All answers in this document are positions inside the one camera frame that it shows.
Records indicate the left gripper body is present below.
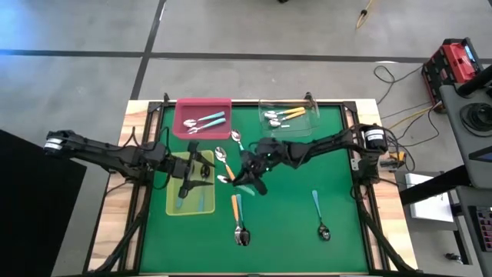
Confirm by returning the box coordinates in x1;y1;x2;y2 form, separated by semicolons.
168;140;201;199

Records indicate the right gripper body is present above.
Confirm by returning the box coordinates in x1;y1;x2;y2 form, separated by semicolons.
240;137;288;197

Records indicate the teal-handled metal spoon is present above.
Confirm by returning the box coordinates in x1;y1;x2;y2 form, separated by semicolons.
231;128;246;152
183;111;226;128
216;174;256;197

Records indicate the orange-handled metal spoon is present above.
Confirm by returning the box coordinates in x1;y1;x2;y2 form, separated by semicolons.
214;146;236;181
268;110;308;128
264;107;307;119
231;194;244;246

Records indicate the black-handled metal spoon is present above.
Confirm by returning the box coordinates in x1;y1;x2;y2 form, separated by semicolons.
187;117;228;135

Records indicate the yellow translucent plastic bin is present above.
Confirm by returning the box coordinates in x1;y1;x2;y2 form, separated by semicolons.
165;149;216;216

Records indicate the clear plastic bin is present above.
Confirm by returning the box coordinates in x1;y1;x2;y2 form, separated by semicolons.
258;98;321;139

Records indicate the pink plastic bin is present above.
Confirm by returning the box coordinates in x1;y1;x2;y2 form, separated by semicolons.
171;97;233;141

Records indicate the green table mat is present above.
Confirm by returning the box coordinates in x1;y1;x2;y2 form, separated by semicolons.
140;104;369;273

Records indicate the large black panel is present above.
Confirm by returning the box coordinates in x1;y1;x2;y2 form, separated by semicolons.
0;128;88;277

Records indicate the black diagonal beam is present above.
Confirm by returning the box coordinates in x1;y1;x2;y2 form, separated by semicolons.
397;164;464;207

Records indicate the white box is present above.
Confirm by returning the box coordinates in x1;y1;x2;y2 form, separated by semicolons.
404;172;455;223

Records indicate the grey equipment cart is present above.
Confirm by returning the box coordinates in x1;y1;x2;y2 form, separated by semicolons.
437;63;492;189

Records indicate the red tool box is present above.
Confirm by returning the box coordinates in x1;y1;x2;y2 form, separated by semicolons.
421;37;486;113

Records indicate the dark tablet screen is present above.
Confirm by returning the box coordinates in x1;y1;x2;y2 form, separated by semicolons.
467;145;492;163

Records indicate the grey console desk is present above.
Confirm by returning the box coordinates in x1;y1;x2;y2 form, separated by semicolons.
455;184;492;277

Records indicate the black cylindrical pole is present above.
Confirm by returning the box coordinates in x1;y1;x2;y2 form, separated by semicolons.
455;63;492;97

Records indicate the button keypad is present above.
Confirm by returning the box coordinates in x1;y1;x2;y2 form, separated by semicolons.
474;205;492;252

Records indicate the yellow cable connector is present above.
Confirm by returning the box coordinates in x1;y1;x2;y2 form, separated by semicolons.
380;150;407;169

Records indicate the black floor cable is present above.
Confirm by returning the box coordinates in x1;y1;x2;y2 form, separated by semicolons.
372;64;426;107

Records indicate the thin yellow cable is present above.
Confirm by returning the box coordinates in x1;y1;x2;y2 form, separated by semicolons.
383;102;443;134

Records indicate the yellow extension cable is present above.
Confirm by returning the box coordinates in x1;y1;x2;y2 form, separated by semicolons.
355;0;376;30

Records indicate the coiled black cable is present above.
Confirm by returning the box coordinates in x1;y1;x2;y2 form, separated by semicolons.
459;102;492;139

